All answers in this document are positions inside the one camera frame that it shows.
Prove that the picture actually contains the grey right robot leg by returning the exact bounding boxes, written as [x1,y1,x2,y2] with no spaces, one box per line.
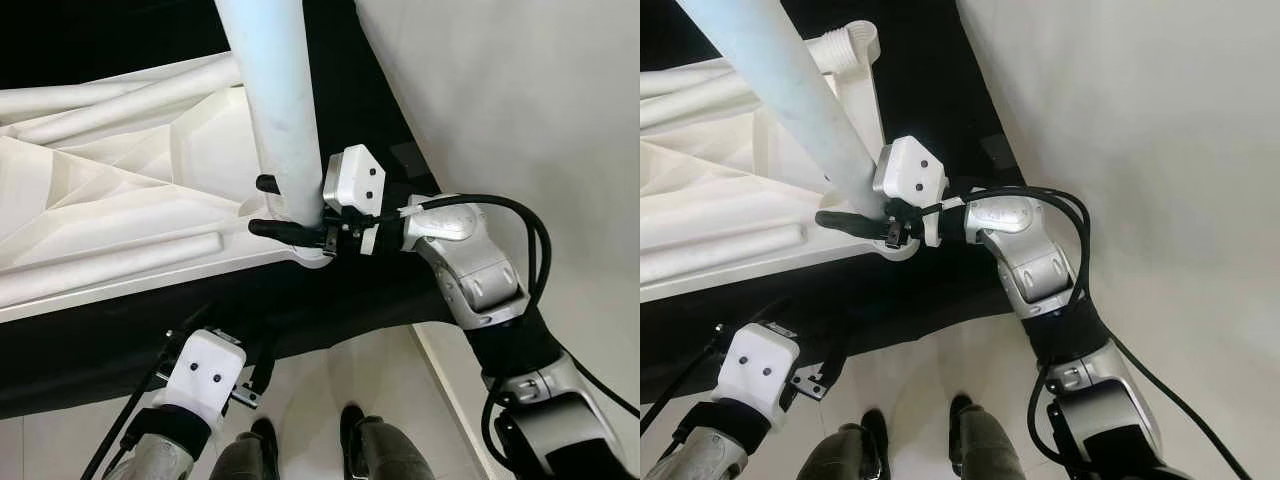
[950,393,1031,480]
[340,402,431,480]

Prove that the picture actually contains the grey robot leg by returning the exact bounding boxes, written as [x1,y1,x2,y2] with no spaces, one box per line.
[205,418,281,480]
[950,393,1031,480]
[340,402,431,480]
[795,420,891,480]

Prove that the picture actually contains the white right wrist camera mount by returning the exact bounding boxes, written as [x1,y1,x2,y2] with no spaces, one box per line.
[320,144,389,256]
[872,135,949,249]

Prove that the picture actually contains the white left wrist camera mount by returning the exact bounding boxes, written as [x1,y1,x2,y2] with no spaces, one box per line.
[720,322,803,413]
[150,328,248,416]

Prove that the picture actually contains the black tablecloth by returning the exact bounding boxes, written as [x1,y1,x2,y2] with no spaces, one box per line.
[640,0,1121,406]
[0,0,561,419]

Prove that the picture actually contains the grey left robot leg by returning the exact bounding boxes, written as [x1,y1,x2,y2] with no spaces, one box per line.
[205,418,281,480]
[795,420,891,480]

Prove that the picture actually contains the white plastic table top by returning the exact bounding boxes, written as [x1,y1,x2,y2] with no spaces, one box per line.
[0,52,336,323]
[640,60,921,303]

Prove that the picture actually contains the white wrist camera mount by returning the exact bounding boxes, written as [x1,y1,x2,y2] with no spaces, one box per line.
[320,144,389,256]
[872,135,949,249]
[720,322,803,413]
[150,328,248,416]

